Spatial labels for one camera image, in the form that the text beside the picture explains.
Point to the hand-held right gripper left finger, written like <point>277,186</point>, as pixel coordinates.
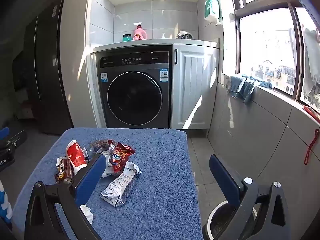
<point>90,182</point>

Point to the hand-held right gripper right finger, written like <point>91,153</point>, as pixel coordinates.
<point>222,180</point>

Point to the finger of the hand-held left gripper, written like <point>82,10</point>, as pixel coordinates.
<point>3,132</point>

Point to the brown snack wrapper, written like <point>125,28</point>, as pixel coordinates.
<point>63,171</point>

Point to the white printed wrapper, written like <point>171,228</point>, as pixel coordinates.
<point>120,182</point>

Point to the red and white wrapper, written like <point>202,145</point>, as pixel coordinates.
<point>75,156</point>

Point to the clear brown snack packet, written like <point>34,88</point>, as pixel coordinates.
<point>98,145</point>

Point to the red snack bag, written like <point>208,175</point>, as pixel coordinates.
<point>120,156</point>

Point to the white round trash bin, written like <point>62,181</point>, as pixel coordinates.
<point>220,225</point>

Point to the person's left forearm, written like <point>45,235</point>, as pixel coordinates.
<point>3,205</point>

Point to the blue terry towel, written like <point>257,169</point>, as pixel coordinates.
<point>162,167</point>

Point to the dark refrigerator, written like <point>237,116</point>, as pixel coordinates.
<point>50,80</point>

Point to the dark grey washing machine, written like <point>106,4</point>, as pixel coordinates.
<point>135,100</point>

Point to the blue cloth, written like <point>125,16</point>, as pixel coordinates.
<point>246,87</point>

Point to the white cabinet door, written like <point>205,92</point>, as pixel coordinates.
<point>195,85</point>

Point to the red plastic object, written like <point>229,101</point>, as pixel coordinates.
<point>311,112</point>

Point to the white hanging cloth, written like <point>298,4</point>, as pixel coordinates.
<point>310,62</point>

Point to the teal jar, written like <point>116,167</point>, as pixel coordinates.
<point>127,38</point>

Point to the pink detergent bottle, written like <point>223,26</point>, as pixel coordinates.
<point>138,33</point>

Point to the green hanging tissue pack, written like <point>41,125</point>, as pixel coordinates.
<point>212,7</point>

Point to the brown window frame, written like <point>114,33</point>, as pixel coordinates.
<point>237,45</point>

